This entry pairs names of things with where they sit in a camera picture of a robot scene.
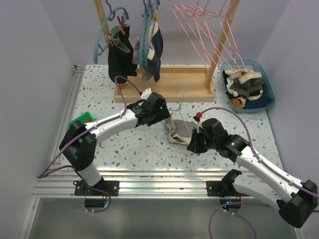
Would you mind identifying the teal plastic laundry basin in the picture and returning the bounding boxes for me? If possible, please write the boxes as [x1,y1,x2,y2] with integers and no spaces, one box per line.
[220,59,277,115]

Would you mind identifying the green peg basket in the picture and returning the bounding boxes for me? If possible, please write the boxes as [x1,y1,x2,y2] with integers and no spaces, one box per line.
[66,112,96,143]

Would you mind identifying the pile of underwear in basin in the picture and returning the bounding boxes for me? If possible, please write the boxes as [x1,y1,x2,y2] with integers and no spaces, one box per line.
[223,69,271,110]

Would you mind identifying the wooden rack base tray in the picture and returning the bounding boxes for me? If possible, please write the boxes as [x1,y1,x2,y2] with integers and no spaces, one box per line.
[129,65,215,103]

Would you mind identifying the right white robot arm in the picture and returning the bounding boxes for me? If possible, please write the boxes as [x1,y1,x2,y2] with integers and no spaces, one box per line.
[187,117,319,229]

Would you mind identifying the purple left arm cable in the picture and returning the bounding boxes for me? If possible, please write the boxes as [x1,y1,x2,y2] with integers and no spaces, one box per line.
[37,76,145,220]

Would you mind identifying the teal plastic hanger left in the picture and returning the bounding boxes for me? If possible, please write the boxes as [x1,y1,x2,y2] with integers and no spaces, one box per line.
[93,0,129,64]

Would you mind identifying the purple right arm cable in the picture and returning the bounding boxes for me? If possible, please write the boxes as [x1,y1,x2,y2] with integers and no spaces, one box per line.
[199,107,319,239]

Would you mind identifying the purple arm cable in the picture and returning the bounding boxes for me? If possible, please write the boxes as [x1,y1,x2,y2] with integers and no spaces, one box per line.
[37,76,145,220]
[199,107,319,239]

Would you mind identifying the aluminium extrusion rail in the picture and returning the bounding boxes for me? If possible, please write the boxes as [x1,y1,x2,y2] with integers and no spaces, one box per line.
[32,65,260,200]

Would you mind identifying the wooden rack left post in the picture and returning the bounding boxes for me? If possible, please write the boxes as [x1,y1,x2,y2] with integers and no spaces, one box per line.
[94,0,110,48]

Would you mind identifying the pink wire hangers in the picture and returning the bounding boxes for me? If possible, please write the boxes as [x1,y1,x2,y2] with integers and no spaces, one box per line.
[172,0,245,70]

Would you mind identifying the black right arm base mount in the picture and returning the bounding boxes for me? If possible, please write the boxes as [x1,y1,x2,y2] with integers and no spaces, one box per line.
[206,181,238,198]

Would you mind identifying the teal hangers middle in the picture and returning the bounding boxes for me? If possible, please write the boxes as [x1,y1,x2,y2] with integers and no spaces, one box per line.
[139,0,160,68]

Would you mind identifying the black hanging underwear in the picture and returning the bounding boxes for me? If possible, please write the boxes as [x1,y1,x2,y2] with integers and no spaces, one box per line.
[108,24,137,82]

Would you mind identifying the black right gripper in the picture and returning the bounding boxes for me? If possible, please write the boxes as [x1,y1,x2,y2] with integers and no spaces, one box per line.
[187,128,218,154]

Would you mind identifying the wooden rack right post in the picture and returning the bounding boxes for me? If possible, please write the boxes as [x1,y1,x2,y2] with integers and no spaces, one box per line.
[205,0,239,88]

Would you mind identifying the blue wire hanger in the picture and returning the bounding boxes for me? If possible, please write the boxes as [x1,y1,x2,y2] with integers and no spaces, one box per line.
[167,88,194,136]

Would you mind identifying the navy hanging underwear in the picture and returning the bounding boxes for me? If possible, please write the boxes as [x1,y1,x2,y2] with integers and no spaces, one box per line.
[142,21,163,82]

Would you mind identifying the wooden rack post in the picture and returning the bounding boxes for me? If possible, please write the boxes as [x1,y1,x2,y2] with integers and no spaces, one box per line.
[205,0,239,88]
[94,0,110,48]

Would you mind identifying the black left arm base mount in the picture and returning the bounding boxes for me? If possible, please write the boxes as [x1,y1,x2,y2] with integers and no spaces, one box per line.
[73,179,120,197]

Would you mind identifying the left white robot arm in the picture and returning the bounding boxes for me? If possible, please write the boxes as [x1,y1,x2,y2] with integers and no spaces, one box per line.
[59,88,170,196]

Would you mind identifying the grey beige underwear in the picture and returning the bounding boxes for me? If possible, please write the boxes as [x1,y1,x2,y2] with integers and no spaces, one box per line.
[164,118,197,145]

